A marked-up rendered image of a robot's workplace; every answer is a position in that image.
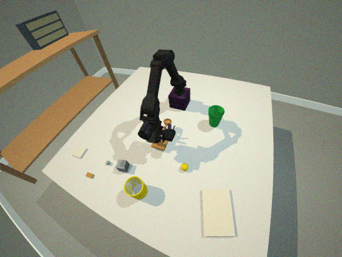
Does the yellow ball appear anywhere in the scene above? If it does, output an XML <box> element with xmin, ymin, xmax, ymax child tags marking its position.
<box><xmin>181</xmin><ymin>163</ymin><xmax>189</xmax><ymax>171</ymax></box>

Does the green tapered cup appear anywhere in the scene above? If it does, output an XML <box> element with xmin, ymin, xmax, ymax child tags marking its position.
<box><xmin>208</xmin><ymin>105</ymin><xmax>225</xmax><ymax>127</ymax></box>

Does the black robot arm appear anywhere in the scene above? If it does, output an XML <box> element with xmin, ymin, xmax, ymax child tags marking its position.
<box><xmin>138</xmin><ymin>49</ymin><xmax>187</xmax><ymax>143</ymax></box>

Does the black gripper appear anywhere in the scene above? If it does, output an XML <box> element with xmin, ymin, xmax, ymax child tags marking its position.
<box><xmin>155</xmin><ymin>120</ymin><xmax>176</xmax><ymax>142</ymax></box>

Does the yellow cup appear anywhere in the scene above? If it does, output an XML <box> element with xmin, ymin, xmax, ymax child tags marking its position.
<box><xmin>124</xmin><ymin>176</ymin><xmax>148</xmax><ymax>200</ymax></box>

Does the small brown rectangular block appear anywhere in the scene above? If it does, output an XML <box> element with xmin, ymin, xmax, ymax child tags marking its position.
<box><xmin>86</xmin><ymin>172</ymin><xmax>94</xmax><ymax>179</ymax></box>

